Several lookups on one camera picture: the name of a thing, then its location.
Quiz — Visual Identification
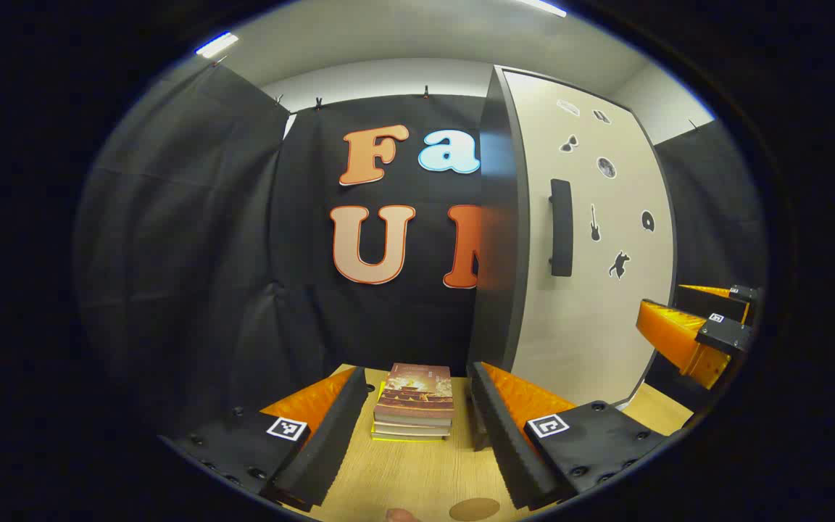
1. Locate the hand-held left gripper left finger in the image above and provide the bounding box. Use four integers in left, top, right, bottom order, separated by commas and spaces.
160, 366, 369, 512

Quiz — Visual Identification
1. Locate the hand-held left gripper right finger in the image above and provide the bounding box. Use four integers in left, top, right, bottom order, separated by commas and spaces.
467, 361, 672, 512

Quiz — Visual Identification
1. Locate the round brown coaster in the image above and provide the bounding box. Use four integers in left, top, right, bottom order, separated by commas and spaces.
449, 497, 502, 522

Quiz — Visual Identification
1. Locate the white cabinet door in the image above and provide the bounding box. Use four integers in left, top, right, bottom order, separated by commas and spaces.
499, 67, 679, 408

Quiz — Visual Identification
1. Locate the black door handle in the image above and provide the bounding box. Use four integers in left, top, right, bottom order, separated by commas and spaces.
549, 178, 575, 278

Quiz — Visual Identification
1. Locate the grey cabinet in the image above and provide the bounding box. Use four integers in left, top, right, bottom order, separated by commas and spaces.
467, 64, 532, 450

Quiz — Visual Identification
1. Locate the yellow edged book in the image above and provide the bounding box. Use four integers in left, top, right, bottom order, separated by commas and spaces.
370, 428, 451, 442

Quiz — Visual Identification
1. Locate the thick plain book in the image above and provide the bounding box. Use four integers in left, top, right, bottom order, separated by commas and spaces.
373, 418, 453, 436

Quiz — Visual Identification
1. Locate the brown cover book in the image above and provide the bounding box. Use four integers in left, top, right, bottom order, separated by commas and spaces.
374, 363, 455, 427

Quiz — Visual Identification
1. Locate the black backdrop cloth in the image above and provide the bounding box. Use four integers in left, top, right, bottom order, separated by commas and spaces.
73, 62, 766, 436

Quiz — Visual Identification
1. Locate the ceiling light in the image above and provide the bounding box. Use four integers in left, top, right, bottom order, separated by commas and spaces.
519, 0, 568, 18
195, 30, 239, 59

